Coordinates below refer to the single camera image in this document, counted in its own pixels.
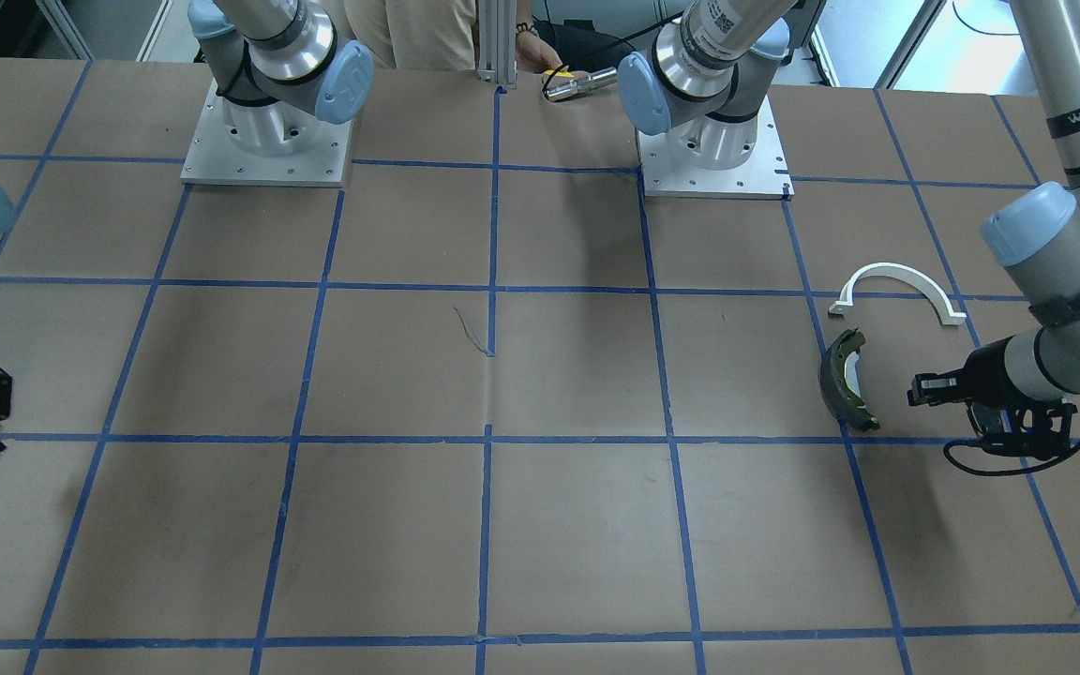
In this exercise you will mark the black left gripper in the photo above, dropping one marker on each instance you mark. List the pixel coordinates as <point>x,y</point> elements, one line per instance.
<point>987,369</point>

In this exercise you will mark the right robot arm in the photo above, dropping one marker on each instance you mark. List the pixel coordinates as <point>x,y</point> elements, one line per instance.
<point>275,53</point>

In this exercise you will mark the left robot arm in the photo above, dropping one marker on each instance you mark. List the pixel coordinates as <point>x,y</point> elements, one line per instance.
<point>708,69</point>

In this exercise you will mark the green brake shoe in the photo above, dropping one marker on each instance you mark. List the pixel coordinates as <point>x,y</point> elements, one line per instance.
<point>838,380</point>

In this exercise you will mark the silver flashlight tool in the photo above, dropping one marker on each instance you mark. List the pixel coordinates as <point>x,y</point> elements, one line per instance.
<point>569,87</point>

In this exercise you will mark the person in beige shirt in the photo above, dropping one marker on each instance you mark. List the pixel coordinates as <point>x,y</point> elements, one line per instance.
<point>412,35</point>

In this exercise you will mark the white curved plastic bracket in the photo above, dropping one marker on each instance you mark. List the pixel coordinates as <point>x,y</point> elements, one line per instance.
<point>945,310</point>

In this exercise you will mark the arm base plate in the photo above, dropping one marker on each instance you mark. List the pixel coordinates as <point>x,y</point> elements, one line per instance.
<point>707,158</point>
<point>271,146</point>

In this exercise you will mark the aluminium frame post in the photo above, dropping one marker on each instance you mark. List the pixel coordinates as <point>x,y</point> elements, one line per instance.
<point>496,47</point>

